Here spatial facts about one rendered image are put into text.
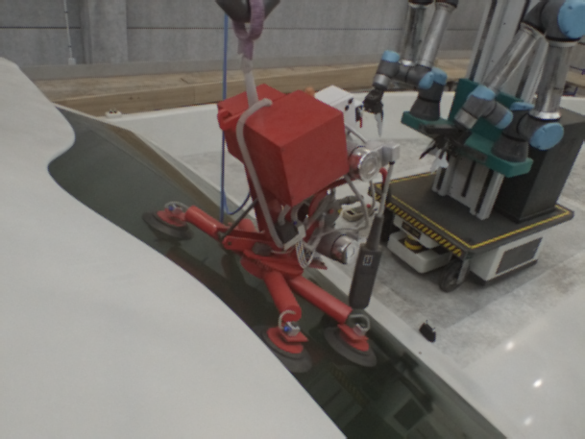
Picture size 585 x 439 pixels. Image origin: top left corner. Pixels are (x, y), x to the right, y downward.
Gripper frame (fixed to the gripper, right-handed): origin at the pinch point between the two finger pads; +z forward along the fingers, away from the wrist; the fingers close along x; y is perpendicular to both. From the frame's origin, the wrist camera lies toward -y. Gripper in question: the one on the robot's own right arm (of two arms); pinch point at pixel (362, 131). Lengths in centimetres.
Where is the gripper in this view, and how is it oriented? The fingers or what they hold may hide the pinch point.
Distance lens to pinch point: 222.5
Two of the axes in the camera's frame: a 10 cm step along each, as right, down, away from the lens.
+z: -3.3, 9.3, 1.4
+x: -9.0, -3.6, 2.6
